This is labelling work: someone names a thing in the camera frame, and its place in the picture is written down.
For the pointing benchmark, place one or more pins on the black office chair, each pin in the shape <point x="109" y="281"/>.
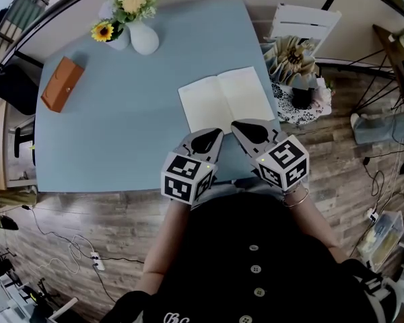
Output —
<point x="13" y="89"/>

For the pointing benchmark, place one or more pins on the small white flower pot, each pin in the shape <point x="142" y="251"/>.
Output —
<point x="119" y="42"/>

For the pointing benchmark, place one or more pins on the person's right forearm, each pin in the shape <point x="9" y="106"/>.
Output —
<point x="309" y="224"/>

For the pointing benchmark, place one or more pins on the wooden side table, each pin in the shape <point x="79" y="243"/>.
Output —
<point x="390" y="49"/>

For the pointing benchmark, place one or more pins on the yellow white flower bouquet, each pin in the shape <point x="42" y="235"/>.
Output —
<point x="133" y="2"/>

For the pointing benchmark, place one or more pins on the clear plastic bin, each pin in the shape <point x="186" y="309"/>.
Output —
<point x="387" y="237"/>

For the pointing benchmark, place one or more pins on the black white floral cushion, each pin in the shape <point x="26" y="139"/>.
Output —
<point x="284" y="108"/>

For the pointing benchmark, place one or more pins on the blue notebook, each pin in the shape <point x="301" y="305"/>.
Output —
<point x="222" y="99"/>

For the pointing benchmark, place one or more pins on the black buttoned shirt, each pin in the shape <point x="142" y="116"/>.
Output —
<point x="229" y="247"/>

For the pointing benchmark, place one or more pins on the person's left forearm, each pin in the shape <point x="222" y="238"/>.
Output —
<point x="168" y="244"/>

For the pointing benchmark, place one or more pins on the white power strip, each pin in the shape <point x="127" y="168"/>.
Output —
<point x="373" y="214"/>
<point x="97" y="261"/>

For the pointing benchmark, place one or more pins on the yellow sunflower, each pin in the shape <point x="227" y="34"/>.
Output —
<point x="102" y="32"/>

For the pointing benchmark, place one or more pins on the orange leather box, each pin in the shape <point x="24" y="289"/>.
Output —
<point x="62" y="84"/>

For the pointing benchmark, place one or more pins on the person's grey jeans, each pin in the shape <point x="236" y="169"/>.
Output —
<point x="222" y="188"/>

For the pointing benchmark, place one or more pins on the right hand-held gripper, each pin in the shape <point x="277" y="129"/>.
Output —
<point x="284" y="161"/>

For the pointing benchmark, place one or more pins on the pink flower bunch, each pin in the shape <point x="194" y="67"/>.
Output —
<point x="323" y="94"/>

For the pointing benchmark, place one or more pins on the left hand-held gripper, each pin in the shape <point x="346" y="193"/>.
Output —
<point x="182" y="180"/>

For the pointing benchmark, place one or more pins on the black bag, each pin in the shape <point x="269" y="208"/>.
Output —
<point x="303" y="99"/>

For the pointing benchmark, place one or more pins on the white wooden chair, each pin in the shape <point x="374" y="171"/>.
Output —
<point x="306" y="12"/>

